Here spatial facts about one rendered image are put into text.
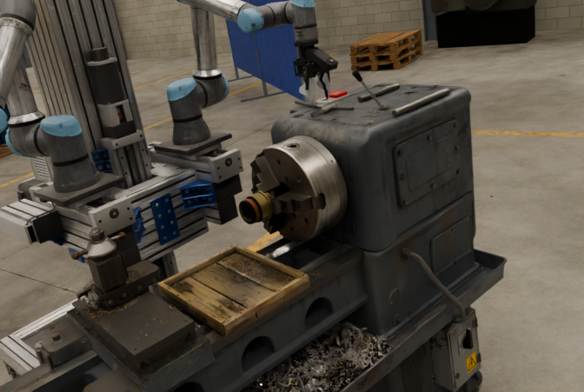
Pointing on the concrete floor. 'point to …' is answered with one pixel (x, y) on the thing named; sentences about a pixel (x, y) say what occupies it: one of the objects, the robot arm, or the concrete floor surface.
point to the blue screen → (279, 63)
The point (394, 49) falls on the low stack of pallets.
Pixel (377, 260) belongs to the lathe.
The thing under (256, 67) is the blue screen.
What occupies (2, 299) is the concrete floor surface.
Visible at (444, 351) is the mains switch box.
